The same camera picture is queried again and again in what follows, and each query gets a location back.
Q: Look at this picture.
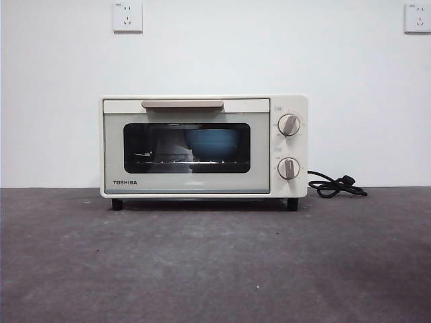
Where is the blue ribbed bowl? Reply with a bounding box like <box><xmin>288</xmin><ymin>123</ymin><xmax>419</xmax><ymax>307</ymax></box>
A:
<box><xmin>184</xmin><ymin>129</ymin><xmax>242</xmax><ymax>162</ymax></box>

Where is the beige oven knob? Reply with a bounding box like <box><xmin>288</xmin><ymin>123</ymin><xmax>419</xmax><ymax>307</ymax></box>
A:
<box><xmin>277</xmin><ymin>157</ymin><xmax>300</xmax><ymax>180</ymax></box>
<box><xmin>277</xmin><ymin>113</ymin><xmax>302</xmax><ymax>137</ymax></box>

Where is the cream Toshiba toaster oven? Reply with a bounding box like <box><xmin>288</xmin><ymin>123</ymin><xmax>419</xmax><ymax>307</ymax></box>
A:
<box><xmin>100</xmin><ymin>94</ymin><xmax>308</xmax><ymax>212</ymax></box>

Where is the metal oven wire rack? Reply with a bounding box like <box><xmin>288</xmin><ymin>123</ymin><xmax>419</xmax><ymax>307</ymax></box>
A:
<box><xmin>134</xmin><ymin>159</ymin><xmax>251</xmax><ymax>167</ymax></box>

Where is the black oven power cable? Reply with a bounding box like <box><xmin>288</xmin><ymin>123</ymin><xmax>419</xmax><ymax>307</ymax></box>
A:
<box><xmin>306</xmin><ymin>170</ymin><xmax>368</xmax><ymax>199</ymax></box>

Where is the white wall socket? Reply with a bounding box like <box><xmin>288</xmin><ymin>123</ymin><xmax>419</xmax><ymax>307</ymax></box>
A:
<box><xmin>404</xmin><ymin>3</ymin><xmax>431</xmax><ymax>34</ymax></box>
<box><xmin>112</xmin><ymin>2</ymin><xmax>143</xmax><ymax>34</ymax></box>

